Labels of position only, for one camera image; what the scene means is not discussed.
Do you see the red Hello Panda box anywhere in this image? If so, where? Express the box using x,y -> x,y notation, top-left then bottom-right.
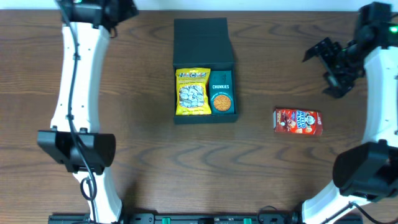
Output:
273,108 -> 323,136

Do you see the teal Chunkies cookie box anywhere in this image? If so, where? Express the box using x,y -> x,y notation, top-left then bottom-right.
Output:
208,71 -> 234,114

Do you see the black gift box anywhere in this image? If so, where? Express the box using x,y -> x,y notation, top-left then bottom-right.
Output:
173,18 -> 238,124

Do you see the yellow Hacks candy bag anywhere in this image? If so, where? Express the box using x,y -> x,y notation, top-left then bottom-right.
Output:
175,68 -> 211,116

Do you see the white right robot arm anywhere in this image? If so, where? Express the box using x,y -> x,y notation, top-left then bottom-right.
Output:
290,21 -> 397,223

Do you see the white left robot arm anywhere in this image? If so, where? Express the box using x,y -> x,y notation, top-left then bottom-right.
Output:
37,0 -> 138,223

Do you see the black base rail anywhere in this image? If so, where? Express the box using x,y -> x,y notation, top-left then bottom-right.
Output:
47,212 -> 363,224

